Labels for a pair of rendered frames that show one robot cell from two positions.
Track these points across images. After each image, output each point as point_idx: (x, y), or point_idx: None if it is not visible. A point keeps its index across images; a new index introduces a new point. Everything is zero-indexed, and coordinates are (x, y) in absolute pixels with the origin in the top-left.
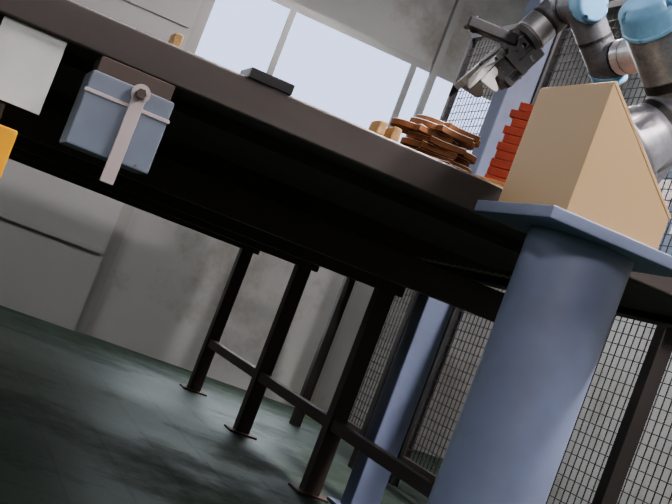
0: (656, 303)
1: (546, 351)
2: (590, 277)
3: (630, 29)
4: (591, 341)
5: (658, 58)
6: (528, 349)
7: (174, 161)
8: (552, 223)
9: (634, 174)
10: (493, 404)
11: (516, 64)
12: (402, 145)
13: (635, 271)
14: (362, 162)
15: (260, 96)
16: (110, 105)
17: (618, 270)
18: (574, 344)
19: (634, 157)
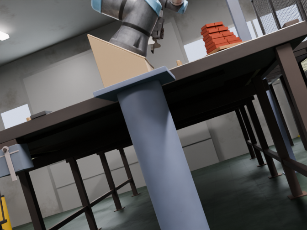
0: (252, 60)
1: (140, 136)
2: (134, 100)
3: (96, 10)
4: (153, 120)
5: (108, 10)
6: (135, 139)
7: (120, 129)
8: (105, 95)
9: (119, 56)
10: (141, 166)
11: (156, 29)
12: (88, 99)
13: (172, 77)
14: (80, 114)
15: (38, 121)
16: (1, 159)
17: (144, 89)
18: (147, 126)
19: (114, 50)
